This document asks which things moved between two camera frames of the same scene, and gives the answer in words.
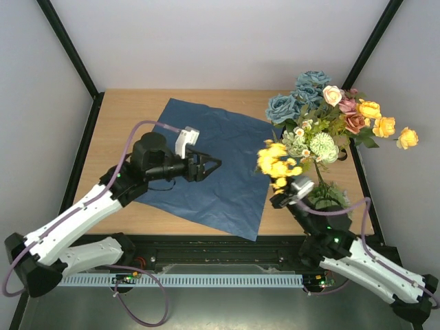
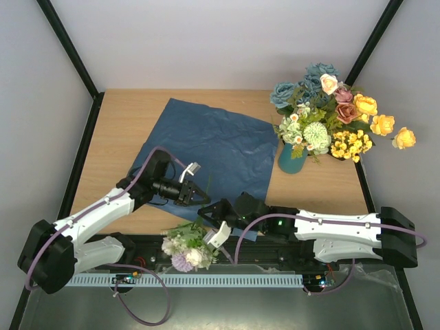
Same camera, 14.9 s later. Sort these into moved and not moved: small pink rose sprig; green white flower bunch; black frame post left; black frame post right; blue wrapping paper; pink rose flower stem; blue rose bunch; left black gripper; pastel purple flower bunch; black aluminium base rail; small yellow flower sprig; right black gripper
Moved: small yellow flower sprig; pink rose flower stem; right black gripper; pastel purple flower bunch; blue rose bunch; small pink rose sprig; green white flower bunch; left black gripper
Not moved: black frame post right; black frame post left; blue wrapping paper; black aluminium base rail
